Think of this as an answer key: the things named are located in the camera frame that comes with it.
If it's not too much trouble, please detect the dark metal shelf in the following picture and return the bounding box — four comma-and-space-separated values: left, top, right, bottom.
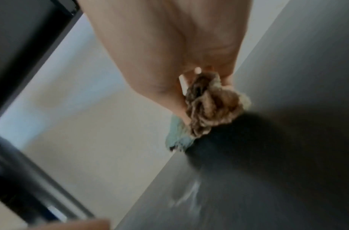
0, 0, 349, 230

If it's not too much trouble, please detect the green and pink cleaning cloth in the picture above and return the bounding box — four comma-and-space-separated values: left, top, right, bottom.
165, 72, 252, 152

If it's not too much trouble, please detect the person's right hand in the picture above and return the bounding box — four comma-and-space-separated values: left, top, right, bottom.
77, 0, 254, 125

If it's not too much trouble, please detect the person's left hand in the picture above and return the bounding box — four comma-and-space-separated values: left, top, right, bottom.
29, 219, 111, 230

